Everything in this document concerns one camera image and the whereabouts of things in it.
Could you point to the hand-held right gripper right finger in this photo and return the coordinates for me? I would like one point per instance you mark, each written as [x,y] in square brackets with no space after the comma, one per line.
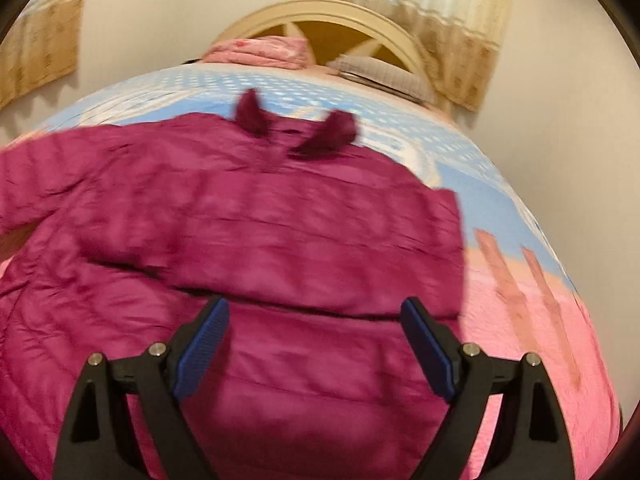
[431,347]

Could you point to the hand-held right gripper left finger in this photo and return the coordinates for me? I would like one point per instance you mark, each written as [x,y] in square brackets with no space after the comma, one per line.
[202,347]

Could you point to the pink floral folded quilt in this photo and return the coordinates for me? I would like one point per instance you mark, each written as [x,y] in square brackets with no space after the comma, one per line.
[255,51]

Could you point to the blue and pink printed blanket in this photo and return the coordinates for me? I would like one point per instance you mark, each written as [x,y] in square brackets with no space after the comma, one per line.
[505,210]

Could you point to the cream wooden bed headboard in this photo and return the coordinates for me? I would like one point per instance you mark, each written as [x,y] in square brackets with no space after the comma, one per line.
[320,12]

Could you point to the grey striped pillow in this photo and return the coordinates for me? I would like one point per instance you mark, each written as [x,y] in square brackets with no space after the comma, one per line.
[385,76]

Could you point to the beige patterned curtain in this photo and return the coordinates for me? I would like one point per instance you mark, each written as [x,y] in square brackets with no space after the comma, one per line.
[430,15]
[42,45]

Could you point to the magenta down jacket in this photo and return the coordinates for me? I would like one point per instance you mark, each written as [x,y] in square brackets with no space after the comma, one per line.
[250,220]

